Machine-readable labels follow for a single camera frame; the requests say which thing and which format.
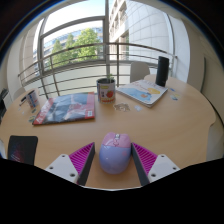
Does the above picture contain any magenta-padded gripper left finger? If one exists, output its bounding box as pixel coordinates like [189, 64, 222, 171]
[44, 141, 96, 187]

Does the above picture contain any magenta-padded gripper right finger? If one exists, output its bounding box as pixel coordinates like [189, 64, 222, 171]
[130, 142, 181, 187]

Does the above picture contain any pink and lilac computer mouse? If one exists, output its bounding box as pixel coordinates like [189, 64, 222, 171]
[98, 131, 132, 175]

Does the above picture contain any black mouse pad swirl print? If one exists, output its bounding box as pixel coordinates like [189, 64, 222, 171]
[7, 134, 39, 166]

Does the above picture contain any red cover magazine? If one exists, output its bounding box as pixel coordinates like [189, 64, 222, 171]
[32, 92, 97, 126]

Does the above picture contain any flat cartoon sticker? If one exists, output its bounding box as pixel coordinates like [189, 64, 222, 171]
[113, 102, 131, 113]

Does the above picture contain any white printed mug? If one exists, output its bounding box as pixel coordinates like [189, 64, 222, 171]
[25, 89, 41, 110]

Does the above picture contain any light blue picture book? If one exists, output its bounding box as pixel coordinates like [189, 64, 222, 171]
[116, 78, 169, 109]

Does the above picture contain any printed plant pot can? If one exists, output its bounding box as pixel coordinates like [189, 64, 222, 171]
[96, 74, 117, 105]

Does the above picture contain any white chair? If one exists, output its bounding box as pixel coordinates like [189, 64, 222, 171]
[129, 61, 151, 84]
[12, 87, 28, 101]

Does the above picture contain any black office printer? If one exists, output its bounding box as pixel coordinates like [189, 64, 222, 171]
[0, 87, 10, 121]

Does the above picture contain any black cylinder speaker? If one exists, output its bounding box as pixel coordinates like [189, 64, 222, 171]
[155, 55, 171, 88]

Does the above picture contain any metal balcony railing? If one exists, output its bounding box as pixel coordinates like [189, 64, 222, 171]
[17, 41, 178, 98]

